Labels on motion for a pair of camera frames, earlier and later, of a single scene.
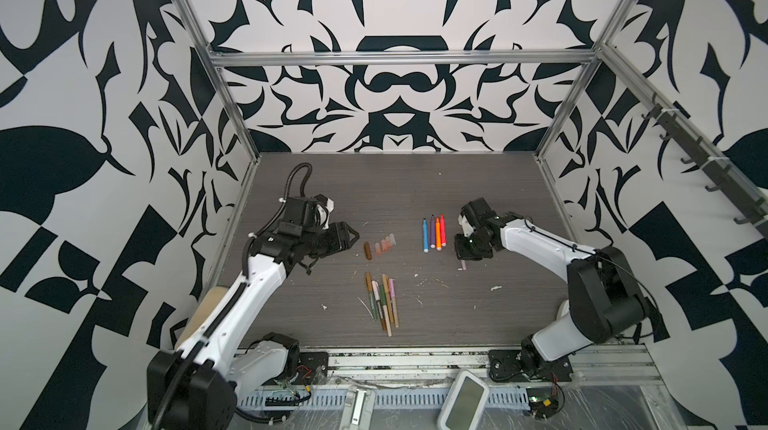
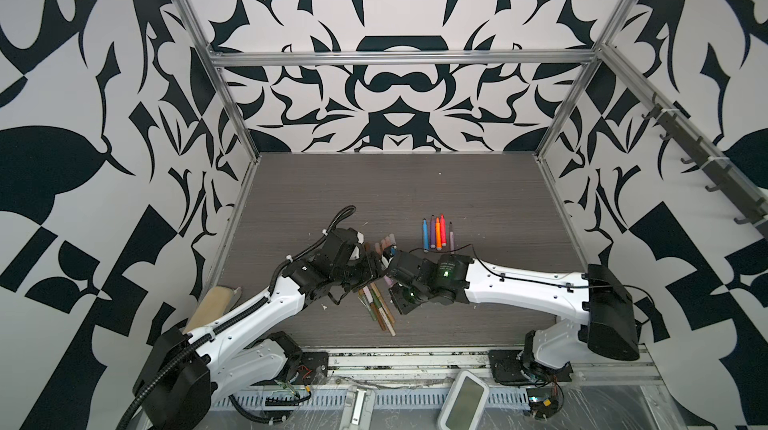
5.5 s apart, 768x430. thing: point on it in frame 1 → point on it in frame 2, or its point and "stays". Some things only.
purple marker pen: x=432 y=232 stays
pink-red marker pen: x=443 y=230 stays
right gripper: x=461 y=251 → x=400 y=303
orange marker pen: x=438 y=235 stays
